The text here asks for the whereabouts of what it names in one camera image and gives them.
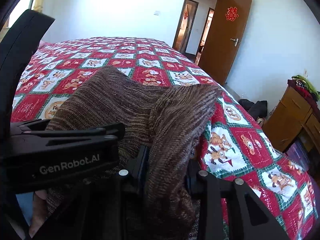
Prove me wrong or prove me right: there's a brown knitted sweater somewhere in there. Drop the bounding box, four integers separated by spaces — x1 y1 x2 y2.
47 67 222 239

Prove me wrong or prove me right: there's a dark clothes heap on floor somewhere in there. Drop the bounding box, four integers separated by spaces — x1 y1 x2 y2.
238 99 267 120

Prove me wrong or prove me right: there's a green and red clothes pile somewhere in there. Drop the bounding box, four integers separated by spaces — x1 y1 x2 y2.
287 75 319 103

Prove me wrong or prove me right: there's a person's left hand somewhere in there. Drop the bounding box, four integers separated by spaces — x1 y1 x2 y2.
29 190 48 238

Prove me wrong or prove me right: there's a red patchwork bedspread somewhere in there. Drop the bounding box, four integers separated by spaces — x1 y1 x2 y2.
11 37 318 239

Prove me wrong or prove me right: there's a wooden dresser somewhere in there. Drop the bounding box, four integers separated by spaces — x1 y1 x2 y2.
263 86 319 152

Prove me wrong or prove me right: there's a brown wooden door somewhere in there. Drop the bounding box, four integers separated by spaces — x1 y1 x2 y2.
198 0 252 85

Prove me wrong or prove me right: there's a red double happiness sticker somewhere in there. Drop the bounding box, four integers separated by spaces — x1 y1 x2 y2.
225 7 239 22

